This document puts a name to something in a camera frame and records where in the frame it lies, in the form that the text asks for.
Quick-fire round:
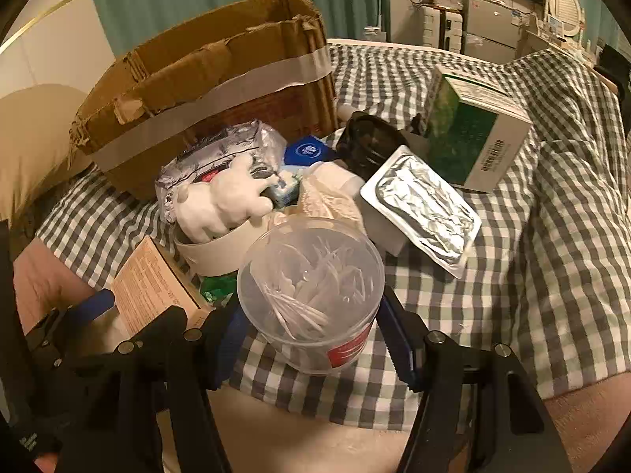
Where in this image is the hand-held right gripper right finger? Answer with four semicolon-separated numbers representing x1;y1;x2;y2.
379;286;575;473

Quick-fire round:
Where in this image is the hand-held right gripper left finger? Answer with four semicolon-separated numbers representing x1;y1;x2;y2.
56;300;252;473

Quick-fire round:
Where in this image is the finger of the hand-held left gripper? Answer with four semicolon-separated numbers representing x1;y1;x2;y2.
22;288;116;385

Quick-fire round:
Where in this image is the green packet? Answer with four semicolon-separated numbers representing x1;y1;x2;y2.
200;273;240;306

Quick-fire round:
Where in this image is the clear cotton swab container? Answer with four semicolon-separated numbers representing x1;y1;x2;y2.
237;217;386;375

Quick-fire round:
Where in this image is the silver patterned tissue pack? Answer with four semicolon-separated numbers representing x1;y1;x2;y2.
155;121;287;222

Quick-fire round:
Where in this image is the blue packet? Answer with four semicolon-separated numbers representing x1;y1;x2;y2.
283;133;341;164

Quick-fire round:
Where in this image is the green and white box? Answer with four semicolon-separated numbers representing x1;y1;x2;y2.
425;63;533;193

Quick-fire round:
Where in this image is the brown cardboard box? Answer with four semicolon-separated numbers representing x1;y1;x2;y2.
69;0;341;200

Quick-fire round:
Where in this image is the small tan box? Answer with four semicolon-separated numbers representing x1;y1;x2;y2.
111;235;215;338

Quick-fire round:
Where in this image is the white round tin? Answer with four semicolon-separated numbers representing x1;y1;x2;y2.
175;219;269;277

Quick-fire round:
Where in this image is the beige mattress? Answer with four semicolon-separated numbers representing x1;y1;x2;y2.
12;239;631;473

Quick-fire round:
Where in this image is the green checkered blanket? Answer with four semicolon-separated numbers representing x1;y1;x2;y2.
37;39;631;434

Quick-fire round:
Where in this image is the white bear figurine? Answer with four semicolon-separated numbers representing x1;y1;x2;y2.
175;154;278;243

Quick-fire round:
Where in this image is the cream lace cloth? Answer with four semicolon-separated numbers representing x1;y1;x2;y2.
296;177;366;230

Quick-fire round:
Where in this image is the small light blue box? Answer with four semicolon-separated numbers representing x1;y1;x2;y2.
266;170;301;208

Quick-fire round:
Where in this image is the beige pillow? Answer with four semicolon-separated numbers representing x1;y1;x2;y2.
0;84;99;227

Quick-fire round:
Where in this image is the black plastic case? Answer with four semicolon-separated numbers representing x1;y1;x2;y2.
335;112;432;181

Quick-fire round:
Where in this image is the white appliance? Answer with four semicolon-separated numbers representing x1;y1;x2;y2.
421;5;467;52

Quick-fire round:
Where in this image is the silver fridge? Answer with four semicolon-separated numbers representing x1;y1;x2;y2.
463;0;526;65

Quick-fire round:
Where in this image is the vanity table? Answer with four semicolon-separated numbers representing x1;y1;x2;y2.
525;22;619;94

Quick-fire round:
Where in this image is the white oval mirror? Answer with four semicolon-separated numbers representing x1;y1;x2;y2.
547;0;585;37

